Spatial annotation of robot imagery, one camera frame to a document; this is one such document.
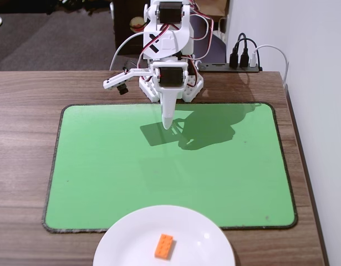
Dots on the green work mat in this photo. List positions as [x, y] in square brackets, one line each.
[131, 171]

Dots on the round yellow red sticker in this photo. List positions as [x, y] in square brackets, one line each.
[136, 24]

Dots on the orange lego block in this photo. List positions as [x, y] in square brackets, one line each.
[165, 246]

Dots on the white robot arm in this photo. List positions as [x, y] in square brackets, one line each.
[166, 41]

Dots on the white round plate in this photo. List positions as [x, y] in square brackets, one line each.
[131, 243]

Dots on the black usb hub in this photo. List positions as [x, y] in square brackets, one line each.
[214, 67]

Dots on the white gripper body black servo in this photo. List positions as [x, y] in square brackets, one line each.
[170, 76]

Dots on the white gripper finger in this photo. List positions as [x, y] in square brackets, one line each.
[168, 110]

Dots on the black wrist camera white mount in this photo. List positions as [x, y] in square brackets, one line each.
[119, 81]

